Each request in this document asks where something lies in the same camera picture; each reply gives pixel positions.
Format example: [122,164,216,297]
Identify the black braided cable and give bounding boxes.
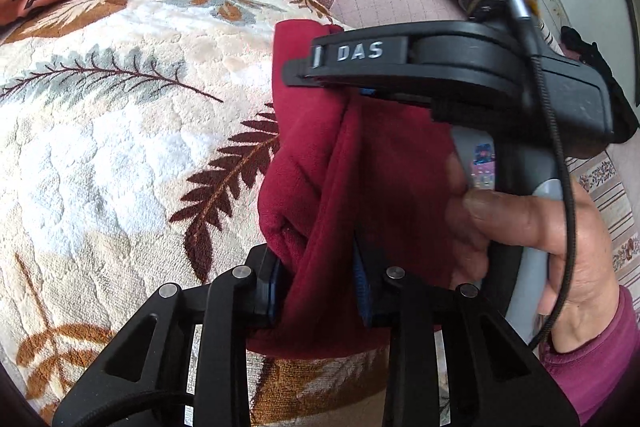
[492,0,576,350]

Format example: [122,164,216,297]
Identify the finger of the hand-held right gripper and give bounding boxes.
[350,84,436,110]

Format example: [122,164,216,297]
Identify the black cloth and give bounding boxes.
[560,24,640,146]

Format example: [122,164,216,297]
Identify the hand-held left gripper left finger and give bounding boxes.
[52,244,292,427]

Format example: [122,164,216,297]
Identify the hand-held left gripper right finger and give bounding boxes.
[351,239,582,427]

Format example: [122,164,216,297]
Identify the person's right forearm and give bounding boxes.
[539,284,640,425]

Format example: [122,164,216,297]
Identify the person's right hand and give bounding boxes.
[446,154,622,354]

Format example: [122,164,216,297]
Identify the leaf print fleece blanket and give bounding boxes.
[0,0,396,427]

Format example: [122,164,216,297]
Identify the dark red sweater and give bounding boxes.
[245,19,463,360]

